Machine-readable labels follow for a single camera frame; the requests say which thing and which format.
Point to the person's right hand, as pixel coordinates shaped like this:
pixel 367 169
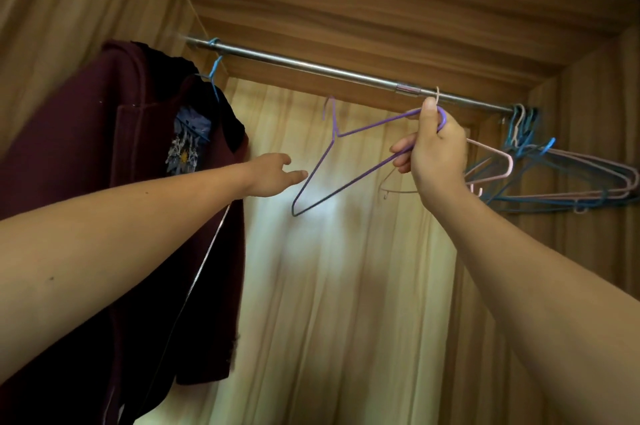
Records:
pixel 440 160

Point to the person's left hand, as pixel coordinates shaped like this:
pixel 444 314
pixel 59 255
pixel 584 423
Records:
pixel 272 177

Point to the black graphic t-shirt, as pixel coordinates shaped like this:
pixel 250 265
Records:
pixel 187 150

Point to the wooden wardrobe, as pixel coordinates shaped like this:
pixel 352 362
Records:
pixel 400 0

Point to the maroon zip jacket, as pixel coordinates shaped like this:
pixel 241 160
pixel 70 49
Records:
pixel 75 150

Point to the person's left forearm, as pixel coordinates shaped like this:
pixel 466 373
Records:
pixel 100 250

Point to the person's right forearm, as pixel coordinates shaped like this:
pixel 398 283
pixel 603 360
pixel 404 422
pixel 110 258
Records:
pixel 525 300

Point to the metal hanging rod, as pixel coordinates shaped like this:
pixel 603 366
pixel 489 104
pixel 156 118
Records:
pixel 300 62

